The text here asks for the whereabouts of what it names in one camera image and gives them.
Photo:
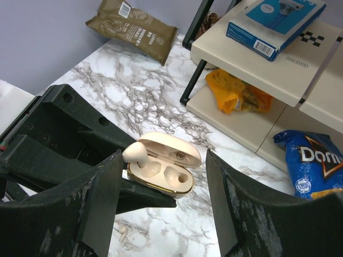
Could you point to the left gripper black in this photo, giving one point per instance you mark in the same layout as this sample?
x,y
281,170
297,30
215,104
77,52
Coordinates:
x,y
45,150

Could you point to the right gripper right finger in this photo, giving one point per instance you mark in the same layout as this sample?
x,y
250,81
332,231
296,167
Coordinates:
x,y
252,219

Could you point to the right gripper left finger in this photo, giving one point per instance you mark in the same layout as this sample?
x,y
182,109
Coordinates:
x,y
60,231

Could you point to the white earbud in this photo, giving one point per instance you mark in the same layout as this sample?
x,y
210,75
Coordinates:
x,y
123,231
136,152

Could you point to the beige earbud charging case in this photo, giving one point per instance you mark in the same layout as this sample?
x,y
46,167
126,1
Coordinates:
x,y
168,164

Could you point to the blue Doritos chip bag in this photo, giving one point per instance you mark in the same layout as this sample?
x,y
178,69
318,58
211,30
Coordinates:
x,y
313,161

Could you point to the small orange snack bag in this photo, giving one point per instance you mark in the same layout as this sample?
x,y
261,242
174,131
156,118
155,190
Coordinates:
x,y
234,94

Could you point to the brown coffee bag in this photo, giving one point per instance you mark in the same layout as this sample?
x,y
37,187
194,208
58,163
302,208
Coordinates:
x,y
119,20

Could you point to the blue box middle shelf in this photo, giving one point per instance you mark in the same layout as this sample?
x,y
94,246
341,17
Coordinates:
x,y
268,27

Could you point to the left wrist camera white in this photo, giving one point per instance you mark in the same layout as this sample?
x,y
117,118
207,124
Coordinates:
x,y
13,101

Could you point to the beige shelf rack black frame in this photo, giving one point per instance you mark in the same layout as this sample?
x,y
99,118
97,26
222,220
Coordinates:
x,y
305,82

